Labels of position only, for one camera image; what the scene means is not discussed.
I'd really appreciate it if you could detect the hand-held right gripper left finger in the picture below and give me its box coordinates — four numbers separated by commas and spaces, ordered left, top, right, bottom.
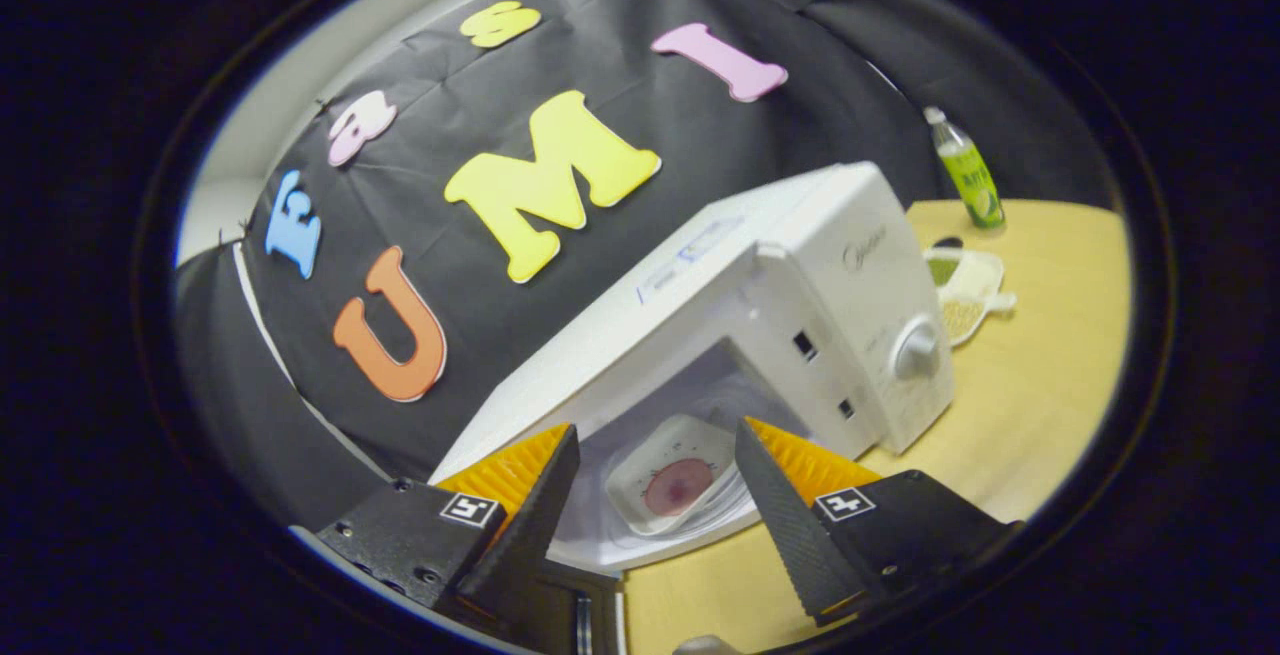
315, 423, 581, 628

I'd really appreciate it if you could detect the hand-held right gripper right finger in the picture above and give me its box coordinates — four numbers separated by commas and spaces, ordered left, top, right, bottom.
735, 417, 1023, 628

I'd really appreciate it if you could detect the pink ham slice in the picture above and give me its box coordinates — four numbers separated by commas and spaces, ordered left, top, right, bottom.
643, 457, 715, 517

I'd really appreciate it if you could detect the white square plate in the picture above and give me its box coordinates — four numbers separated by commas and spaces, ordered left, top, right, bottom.
605, 413, 746, 536

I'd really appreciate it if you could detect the white microwave oven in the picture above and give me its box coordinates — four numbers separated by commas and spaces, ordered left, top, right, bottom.
430, 161, 956, 655

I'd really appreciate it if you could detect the white divided dish with grains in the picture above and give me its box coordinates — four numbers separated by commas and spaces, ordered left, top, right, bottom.
922, 247, 1019, 348

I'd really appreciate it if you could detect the green drink bottle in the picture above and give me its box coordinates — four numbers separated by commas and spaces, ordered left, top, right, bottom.
922, 106, 1007, 231

